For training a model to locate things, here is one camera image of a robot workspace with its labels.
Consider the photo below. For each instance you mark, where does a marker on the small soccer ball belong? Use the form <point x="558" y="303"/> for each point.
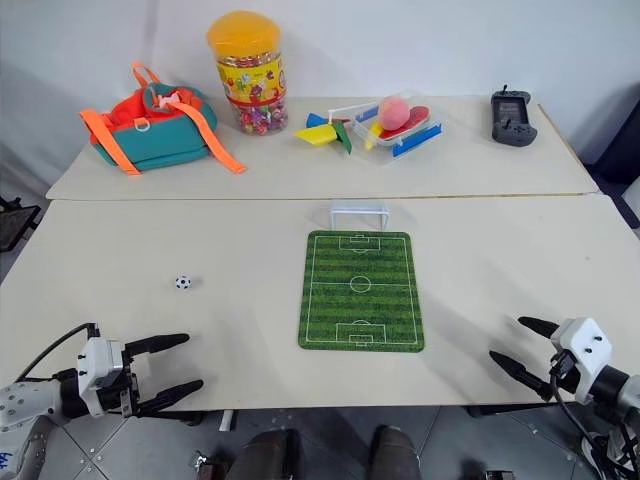
<point x="183" y="282"/>

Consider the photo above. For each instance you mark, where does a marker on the small yellow plastic piece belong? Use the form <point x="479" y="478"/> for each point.
<point x="373" y="136"/>

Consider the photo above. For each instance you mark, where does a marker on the dark rounded shape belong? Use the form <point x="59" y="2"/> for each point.
<point x="394" y="452"/>
<point x="267" y="455"/>

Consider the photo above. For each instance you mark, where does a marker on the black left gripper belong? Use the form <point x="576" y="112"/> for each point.
<point x="129" y="390"/>

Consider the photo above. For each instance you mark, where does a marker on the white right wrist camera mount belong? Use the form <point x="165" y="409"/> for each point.
<point x="585" y="345"/>

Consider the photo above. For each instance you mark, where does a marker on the dark grey handheld controller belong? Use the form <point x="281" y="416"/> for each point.
<point x="511" y="120"/>

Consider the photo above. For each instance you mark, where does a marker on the black mesh frame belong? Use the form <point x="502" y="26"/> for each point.
<point x="15" y="222"/>

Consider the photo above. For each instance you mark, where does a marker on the clear plastic box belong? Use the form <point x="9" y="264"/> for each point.
<point x="400" y="145"/>

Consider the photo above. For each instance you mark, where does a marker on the green soccer field mat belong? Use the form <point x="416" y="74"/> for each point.
<point x="361" y="292"/>

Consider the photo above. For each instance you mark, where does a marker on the green plastic piece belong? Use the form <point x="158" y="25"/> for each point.
<point x="344" y="140"/>

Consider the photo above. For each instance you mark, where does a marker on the orange and teal bag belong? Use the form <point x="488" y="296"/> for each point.
<point x="155" y="135"/>

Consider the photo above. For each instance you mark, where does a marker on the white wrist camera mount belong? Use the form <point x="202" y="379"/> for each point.
<point x="97" y="362"/>
<point x="585" y="345"/>

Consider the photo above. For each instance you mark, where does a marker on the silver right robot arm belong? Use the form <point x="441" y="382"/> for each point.
<point x="617" y="387"/>

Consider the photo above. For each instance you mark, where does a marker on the white table leg bracket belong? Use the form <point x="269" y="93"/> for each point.
<point x="227" y="421"/>

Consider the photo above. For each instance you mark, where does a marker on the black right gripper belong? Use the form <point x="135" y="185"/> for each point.
<point x="565" y="375"/>

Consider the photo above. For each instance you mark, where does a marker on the candy jar with orange lid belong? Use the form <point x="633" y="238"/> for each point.
<point x="250" y="75"/>

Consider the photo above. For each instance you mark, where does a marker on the white miniature goal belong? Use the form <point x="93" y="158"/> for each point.
<point x="359" y="214"/>

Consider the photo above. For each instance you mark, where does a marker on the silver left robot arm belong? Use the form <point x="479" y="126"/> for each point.
<point x="20" y="400"/>

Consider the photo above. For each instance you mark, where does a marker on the yellow plastic sheet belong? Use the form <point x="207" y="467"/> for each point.
<point x="315" y="136"/>

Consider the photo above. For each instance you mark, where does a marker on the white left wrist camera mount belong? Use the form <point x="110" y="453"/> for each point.
<point x="97" y="362"/>

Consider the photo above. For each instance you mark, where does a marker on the blue triangular plastic piece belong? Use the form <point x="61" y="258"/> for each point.
<point x="316" y="121"/>

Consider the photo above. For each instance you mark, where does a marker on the pink peach ball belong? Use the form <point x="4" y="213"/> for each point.
<point x="395" y="114"/>

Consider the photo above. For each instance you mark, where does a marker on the red paddle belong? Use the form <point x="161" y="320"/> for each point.
<point x="421" y="116"/>

